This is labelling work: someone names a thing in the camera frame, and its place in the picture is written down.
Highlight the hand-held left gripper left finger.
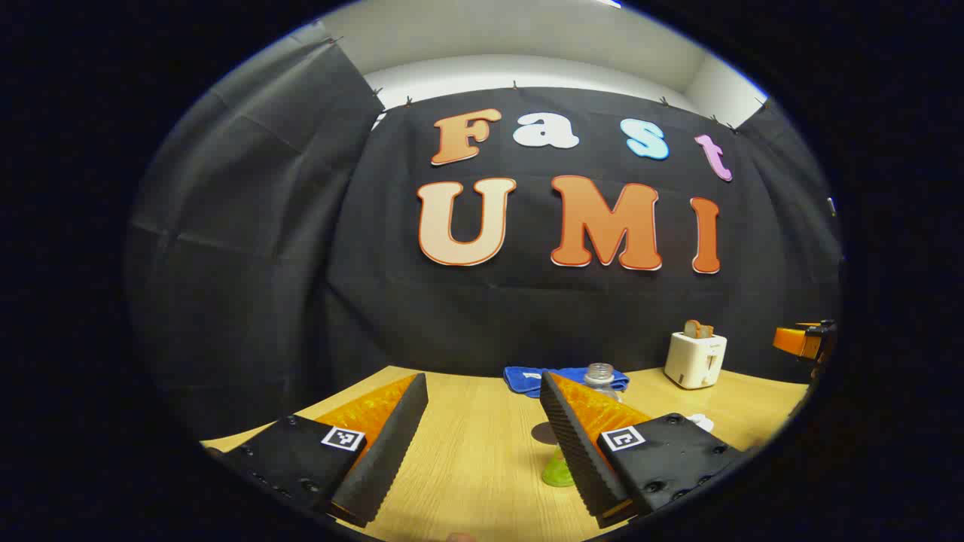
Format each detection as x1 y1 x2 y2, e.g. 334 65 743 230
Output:
202 372 430 529

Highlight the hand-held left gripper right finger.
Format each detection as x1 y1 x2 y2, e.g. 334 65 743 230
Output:
539 370 746 529

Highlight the clear water bottle green label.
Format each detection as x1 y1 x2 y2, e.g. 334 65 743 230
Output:
542 363 622 488

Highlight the blue folded towel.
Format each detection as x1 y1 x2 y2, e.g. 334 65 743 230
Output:
503 366 630 398

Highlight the cream toaster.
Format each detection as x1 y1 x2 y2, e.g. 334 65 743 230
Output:
664 331 728 390

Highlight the black backdrop cloth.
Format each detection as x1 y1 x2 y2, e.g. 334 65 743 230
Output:
124 34 843 441

